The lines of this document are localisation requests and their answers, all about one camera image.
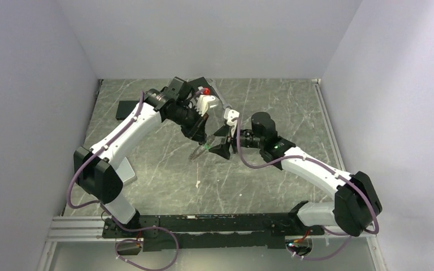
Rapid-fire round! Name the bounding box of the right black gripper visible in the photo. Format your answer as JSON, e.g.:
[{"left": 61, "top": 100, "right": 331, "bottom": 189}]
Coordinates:
[{"left": 209, "top": 124, "right": 264, "bottom": 160}]

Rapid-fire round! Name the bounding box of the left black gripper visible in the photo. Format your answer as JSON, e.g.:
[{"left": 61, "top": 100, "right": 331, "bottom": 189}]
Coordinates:
[{"left": 168, "top": 103, "right": 210, "bottom": 145}]

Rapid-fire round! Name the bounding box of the metal disc with keyrings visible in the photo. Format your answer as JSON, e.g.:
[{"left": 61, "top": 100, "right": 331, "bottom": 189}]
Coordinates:
[{"left": 188, "top": 135, "right": 215, "bottom": 162}]

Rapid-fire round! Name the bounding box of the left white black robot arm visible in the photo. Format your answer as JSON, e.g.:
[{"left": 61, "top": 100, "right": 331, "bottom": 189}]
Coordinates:
[{"left": 71, "top": 77, "right": 219, "bottom": 237}]

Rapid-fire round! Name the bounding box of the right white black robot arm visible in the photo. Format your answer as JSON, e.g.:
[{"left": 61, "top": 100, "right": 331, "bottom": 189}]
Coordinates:
[{"left": 209, "top": 109, "right": 382, "bottom": 237}]

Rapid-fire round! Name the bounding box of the silver open-end wrench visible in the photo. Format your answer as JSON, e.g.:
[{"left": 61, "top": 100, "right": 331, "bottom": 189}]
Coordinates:
[{"left": 206, "top": 78, "right": 232, "bottom": 109}]

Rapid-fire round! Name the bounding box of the black rectangular box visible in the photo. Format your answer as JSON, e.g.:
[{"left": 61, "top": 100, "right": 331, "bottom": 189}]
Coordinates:
[{"left": 188, "top": 77, "right": 213, "bottom": 95}]

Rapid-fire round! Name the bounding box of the black flat tray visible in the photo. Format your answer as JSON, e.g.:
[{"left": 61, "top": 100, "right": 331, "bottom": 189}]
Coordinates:
[{"left": 115, "top": 100, "right": 141, "bottom": 121}]

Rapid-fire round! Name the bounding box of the grey white rectangular box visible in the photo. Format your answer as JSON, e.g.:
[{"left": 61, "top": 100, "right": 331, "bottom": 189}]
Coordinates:
[{"left": 116, "top": 157, "right": 137, "bottom": 186}]

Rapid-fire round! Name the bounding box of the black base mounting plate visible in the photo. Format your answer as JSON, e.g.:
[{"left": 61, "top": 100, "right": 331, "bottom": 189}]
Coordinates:
[{"left": 102, "top": 212, "right": 324, "bottom": 252}]

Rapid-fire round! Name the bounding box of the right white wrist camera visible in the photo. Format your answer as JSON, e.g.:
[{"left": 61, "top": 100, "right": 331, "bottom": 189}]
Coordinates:
[{"left": 224, "top": 108, "right": 240, "bottom": 137}]

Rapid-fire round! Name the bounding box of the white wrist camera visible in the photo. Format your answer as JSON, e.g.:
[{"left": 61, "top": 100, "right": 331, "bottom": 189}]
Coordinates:
[
  {"left": 224, "top": 108, "right": 240, "bottom": 137},
  {"left": 196, "top": 88, "right": 220, "bottom": 116}
]

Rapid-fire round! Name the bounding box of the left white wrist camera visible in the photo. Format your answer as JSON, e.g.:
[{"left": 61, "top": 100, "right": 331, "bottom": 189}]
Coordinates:
[{"left": 196, "top": 88, "right": 220, "bottom": 116}]

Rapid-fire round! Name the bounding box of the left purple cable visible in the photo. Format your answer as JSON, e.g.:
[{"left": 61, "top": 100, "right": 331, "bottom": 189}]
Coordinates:
[{"left": 66, "top": 88, "right": 206, "bottom": 270}]

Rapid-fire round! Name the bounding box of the purple cable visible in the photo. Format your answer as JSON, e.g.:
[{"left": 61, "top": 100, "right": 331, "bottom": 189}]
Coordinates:
[
  {"left": 235, "top": 116, "right": 381, "bottom": 262},
  {"left": 66, "top": 88, "right": 206, "bottom": 270}
]

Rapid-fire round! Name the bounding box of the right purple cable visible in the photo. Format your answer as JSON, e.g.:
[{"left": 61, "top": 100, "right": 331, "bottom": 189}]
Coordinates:
[{"left": 235, "top": 116, "right": 381, "bottom": 262}]

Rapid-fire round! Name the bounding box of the aluminium extrusion rail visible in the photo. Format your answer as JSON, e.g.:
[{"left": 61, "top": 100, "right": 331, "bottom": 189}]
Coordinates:
[{"left": 46, "top": 216, "right": 376, "bottom": 242}]

